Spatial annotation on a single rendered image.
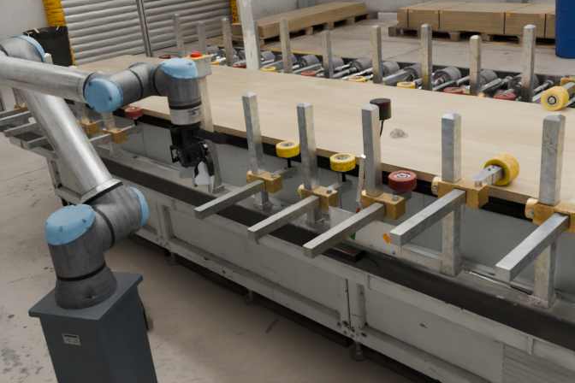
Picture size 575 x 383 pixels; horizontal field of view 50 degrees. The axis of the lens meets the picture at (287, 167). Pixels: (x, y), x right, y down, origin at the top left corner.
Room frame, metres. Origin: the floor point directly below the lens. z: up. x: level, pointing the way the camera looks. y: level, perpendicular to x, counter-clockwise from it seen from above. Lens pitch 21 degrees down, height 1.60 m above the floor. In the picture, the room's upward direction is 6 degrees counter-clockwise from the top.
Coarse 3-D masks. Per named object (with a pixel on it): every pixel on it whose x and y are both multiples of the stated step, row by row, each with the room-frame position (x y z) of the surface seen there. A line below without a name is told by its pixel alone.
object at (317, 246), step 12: (396, 192) 1.63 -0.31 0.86; (408, 192) 1.63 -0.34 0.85; (372, 204) 1.56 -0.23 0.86; (384, 204) 1.56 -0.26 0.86; (360, 216) 1.50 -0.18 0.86; (372, 216) 1.52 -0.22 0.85; (336, 228) 1.44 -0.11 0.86; (348, 228) 1.45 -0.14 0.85; (360, 228) 1.48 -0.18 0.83; (312, 240) 1.39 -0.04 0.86; (324, 240) 1.38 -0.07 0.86; (336, 240) 1.41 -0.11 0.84; (312, 252) 1.35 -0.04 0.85
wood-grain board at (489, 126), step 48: (240, 96) 2.81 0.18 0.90; (288, 96) 2.72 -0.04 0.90; (336, 96) 2.63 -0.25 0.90; (384, 96) 2.55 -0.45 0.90; (432, 96) 2.47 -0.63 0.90; (336, 144) 1.99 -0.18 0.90; (384, 144) 1.94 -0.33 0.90; (432, 144) 1.89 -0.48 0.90; (480, 144) 1.84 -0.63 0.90; (528, 144) 1.80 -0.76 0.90; (528, 192) 1.45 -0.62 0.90
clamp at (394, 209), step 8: (384, 192) 1.62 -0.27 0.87; (368, 200) 1.60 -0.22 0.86; (376, 200) 1.58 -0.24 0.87; (384, 200) 1.56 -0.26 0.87; (392, 200) 1.56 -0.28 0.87; (400, 200) 1.55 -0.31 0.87; (392, 208) 1.54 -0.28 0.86; (400, 208) 1.55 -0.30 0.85; (384, 216) 1.56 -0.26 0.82; (392, 216) 1.54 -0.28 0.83
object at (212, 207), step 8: (288, 168) 2.01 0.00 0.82; (296, 168) 2.03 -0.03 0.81; (288, 176) 2.00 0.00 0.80; (248, 184) 1.91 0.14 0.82; (256, 184) 1.90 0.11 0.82; (264, 184) 1.92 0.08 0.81; (232, 192) 1.85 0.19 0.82; (240, 192) 1.85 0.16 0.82; (248, 192) 1.87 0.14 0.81; (256, 192) 1.89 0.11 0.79; (216, 200) 1.80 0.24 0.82; (224, 200) 1.80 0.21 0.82; (232, 200) 1.82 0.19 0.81; (240, 200) 1.85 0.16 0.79; (200, 208) 1.75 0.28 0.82; (208, 208) 1.75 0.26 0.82; (216, 208) 1.78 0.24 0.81; (224, 208) 1.80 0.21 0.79; (200, 216) 1.73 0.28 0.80
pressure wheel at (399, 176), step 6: (390, 174) 1.66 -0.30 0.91; (396, 174) 1.66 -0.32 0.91; (402, 174) 1.64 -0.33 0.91; (408, 174) 1.65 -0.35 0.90; (414, 174) 1.64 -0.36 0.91; (390, 180) 1.63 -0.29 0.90; (396, 180) 1.61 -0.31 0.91; (402, 180) 1.61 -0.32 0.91; (408, 180) 1.61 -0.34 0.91; (414, 180) 1.62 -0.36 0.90; (390, 186) 1.63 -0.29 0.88; (396, 186) 1.61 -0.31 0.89; (402, 186) 1.60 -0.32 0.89; (408, 186) 1.60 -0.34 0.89; (414, 186) 1.62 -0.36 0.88
